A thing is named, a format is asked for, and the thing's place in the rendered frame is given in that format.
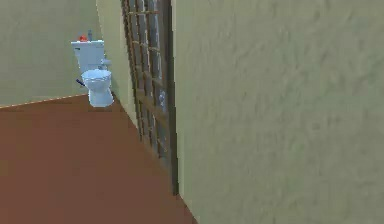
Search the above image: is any white toilet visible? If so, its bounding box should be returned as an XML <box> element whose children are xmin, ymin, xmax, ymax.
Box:
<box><xmin>70</xmin><ymin>39</ymin><xmax>115</xmax><ymax>109</ymax></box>

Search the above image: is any brown glass-paned door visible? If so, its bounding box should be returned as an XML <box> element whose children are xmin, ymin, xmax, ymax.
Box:
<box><xmin>120</xmin><ymin>0</ymin><xmax>180</xmax><ymax>197</ymax></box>

